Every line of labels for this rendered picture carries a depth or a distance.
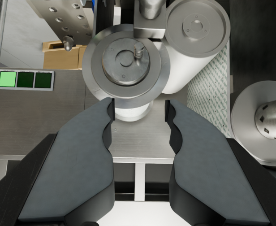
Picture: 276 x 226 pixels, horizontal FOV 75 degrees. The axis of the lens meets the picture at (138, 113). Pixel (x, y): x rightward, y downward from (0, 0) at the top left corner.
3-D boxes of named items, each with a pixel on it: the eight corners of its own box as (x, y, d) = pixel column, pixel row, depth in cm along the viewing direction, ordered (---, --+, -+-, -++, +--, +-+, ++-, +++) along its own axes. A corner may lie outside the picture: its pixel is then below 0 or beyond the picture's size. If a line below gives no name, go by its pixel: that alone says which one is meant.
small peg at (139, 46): (145, 48, 25) (136, 52, 25) (144, 56, 28) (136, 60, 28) (141, 39, 26) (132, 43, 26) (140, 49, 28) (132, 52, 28)
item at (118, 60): (94, 47, 28) (138, 30, 29) (97, 53, 30) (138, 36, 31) (112, 90, 27) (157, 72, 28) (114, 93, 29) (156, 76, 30)
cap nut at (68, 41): (72, 36, 63) (71, 48, 62) (75, 41, 66) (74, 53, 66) (61, 36, 63) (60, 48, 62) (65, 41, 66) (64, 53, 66)
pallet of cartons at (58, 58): (69, 63, 352) (67, 86, 346) (37, 37, 259) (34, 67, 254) (135, 61, 335) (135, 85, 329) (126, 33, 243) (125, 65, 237)
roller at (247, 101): (309, 81, 32) (317, 163, 30) (231, 105, 56) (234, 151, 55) (230, 79, 31) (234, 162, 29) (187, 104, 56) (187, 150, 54)
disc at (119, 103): (170, 24, 31) (170, 109, 29) (170, 26, 32) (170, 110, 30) (84, 21, 31) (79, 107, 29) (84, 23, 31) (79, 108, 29)
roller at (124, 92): (161, 31, 30) (161, 98, 29) (148, 79, 56) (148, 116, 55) (92, 29, 30) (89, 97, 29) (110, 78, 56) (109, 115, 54)
